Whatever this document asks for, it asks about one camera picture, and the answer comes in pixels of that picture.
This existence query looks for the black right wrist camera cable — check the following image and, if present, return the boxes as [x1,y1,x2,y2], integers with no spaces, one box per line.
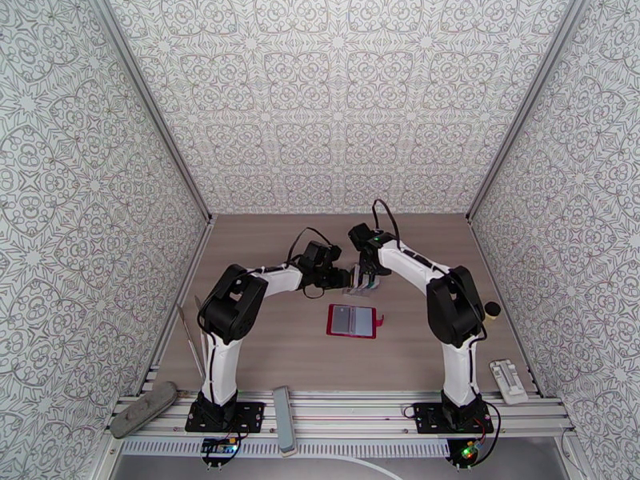
[370,198,403,245]

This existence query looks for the aluminium corner post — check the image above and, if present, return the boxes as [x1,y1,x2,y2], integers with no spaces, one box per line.
[466,0,592,224]
[85,0,215,224]

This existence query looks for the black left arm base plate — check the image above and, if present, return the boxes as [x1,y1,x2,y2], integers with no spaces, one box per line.
[185,401,266,434]

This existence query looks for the fanned stack of cards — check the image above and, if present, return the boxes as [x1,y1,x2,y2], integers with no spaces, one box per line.
[342,266,383,298]

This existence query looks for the white slotted vent strip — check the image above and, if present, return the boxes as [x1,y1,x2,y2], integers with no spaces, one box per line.
[121,439,451,458]

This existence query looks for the small circuit board blue parts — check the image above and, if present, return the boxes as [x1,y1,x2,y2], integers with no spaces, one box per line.
[201,437,239,457]

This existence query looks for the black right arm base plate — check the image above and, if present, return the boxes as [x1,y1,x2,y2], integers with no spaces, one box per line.
[414,401,495,436]

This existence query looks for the thin metal strip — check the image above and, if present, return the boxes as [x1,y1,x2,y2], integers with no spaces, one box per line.
[175,303,207,381]

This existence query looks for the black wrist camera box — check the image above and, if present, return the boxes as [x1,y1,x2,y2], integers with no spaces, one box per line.
[318,242,343,268]
[348,223,374,250]

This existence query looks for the black left wrist camera cable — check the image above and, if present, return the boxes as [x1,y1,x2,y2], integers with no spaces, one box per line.
[287,227,335,301]

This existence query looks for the aluminium table side rail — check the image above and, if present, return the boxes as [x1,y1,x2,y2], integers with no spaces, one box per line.
[138,215,217,396]
[466,215,543,397]

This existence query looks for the aluminium mounting rail frame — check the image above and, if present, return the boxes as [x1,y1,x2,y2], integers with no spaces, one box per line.
[103,390,575,441]

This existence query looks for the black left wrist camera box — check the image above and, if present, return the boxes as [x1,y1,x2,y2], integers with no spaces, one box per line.
[318,242,343,268]

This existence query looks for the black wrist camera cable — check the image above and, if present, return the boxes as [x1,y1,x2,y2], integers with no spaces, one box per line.
[287,227,335,301]
[370,198,403,245]

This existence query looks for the grey flat stone-like slab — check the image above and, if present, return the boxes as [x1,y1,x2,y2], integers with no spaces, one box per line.
[109,381,179,440]

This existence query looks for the white plastic device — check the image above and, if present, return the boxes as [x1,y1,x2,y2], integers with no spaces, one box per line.
[489,359,530,406]

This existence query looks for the grey upright bar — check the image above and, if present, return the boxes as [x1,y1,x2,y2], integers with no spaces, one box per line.
[272,386,299,456]

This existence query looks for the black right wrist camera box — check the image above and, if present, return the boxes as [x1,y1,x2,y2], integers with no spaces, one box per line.
[348,223,374,250]

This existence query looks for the small circuit board green light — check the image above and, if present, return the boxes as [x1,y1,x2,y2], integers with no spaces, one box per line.
[455,439,484,466]

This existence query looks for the red leather card holder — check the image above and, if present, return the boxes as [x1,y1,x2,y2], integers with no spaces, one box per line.
[326,303,386,340]

